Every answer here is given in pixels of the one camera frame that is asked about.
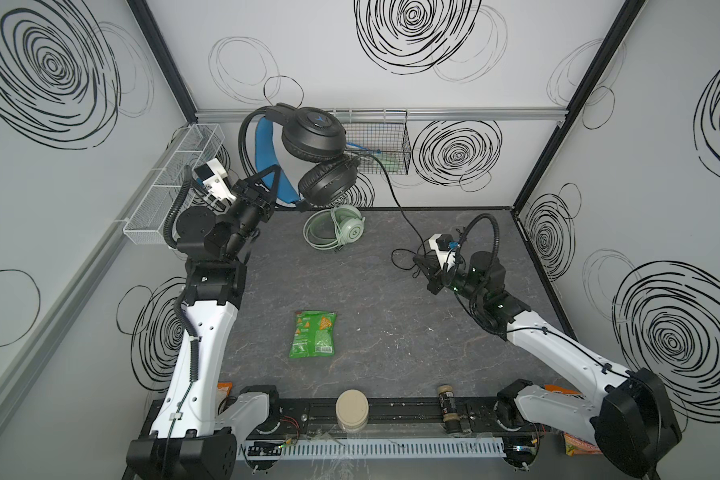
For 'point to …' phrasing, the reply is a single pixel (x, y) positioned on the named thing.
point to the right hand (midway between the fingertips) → (413, 257)
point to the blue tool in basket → (354, 145)
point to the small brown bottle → (452, 418)
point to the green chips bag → (314, 334)
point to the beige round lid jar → (352, 409)
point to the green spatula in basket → (387, 162)
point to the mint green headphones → (326, 229)
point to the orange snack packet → (223, 390)
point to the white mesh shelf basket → (197, 144)
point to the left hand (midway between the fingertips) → (283, 169)
